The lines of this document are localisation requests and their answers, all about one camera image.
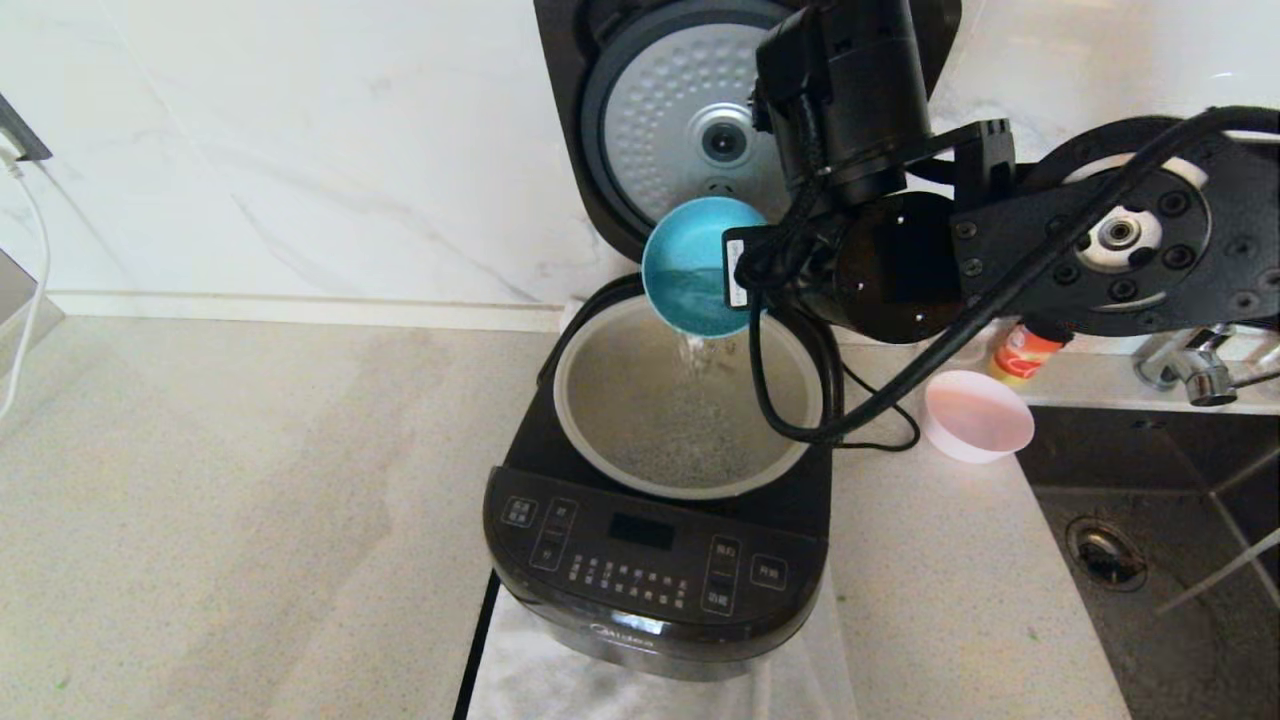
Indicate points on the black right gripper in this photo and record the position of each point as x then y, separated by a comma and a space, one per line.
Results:
870, 100

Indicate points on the teal plastic bowl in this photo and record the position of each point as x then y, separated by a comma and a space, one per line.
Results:
690, 230

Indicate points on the black rice cooker lid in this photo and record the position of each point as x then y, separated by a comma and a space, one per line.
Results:
580, 120

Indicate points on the pink plastic bowl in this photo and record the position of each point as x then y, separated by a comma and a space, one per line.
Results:
980, 415

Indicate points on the white raw rice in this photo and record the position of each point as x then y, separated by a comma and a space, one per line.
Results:
680, 455

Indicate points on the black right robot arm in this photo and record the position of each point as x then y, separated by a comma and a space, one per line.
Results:
1200, 260

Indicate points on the grey inner pot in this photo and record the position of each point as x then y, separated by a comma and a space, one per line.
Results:
610, 380

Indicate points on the black rice cooker base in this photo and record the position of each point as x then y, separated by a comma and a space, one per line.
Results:
650, 590

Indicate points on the yellow capped detergent bottle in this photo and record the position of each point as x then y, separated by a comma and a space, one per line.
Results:
1025, 355

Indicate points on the chrome faucet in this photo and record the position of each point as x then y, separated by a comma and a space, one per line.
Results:
1200, 375

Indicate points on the metal sink drain strainer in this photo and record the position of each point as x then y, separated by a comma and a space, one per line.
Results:
1105, 555

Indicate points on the thin clear water stream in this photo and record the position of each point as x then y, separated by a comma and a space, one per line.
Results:
1220, 573

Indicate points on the black strip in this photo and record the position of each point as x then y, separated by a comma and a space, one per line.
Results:
478, 650

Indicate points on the white translucent mat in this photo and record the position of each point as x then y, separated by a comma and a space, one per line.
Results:
520, 685

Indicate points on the grey metal panel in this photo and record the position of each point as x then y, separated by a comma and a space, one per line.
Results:
20, 310

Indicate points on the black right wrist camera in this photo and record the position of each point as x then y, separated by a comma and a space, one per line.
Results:
790, 70

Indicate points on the dark wall socket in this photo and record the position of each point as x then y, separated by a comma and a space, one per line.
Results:
25, 135

